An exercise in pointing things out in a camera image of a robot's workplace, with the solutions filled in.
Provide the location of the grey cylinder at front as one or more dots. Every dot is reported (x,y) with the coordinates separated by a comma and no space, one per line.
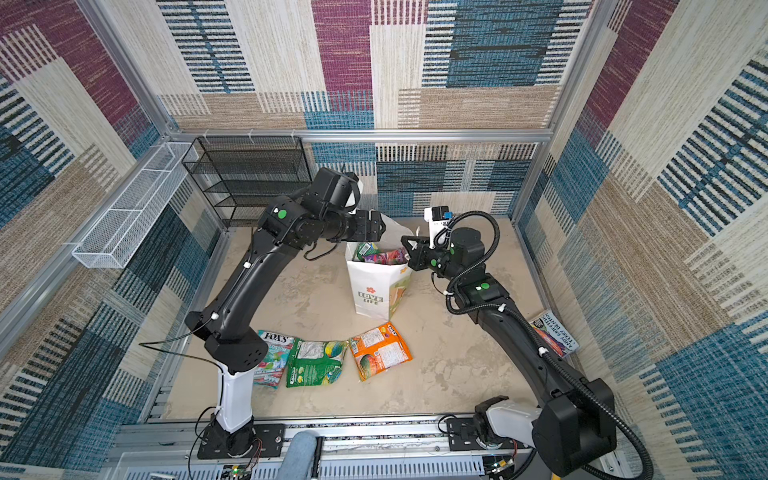
(299,459)

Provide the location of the green snack bag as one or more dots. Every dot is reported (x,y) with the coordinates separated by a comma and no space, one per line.
(315,363)

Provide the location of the white wire mesh basket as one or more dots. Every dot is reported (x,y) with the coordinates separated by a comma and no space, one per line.
(118,233)

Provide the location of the green-yellow snack bag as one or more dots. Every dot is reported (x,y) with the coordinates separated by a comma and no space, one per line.
(365,249)

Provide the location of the black wire shelf rack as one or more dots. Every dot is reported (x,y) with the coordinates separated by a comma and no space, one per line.
(240,175)

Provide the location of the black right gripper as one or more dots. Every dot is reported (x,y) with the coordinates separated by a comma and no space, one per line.
(417,254)

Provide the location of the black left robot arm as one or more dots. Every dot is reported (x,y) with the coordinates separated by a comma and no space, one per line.
(326,209)

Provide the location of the teal pink Fox's candy bag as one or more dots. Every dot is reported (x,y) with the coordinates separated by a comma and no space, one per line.
(270,370)

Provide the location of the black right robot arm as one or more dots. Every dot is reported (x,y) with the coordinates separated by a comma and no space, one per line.
(574,421)

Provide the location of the white paper bag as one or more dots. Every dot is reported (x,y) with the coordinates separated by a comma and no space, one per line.
(377,290)

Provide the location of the orange snack bag centre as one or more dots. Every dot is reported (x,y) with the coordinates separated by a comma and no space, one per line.
(378,350)

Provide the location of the purple Fox's candy bag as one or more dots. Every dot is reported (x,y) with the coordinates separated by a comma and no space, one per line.
(392,257)

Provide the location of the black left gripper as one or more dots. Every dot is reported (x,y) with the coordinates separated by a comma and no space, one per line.
(363,220)

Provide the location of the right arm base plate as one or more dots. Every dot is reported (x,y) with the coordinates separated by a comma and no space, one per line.
(465,434)

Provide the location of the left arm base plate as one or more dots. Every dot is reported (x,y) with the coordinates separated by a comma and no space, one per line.
(250,441)

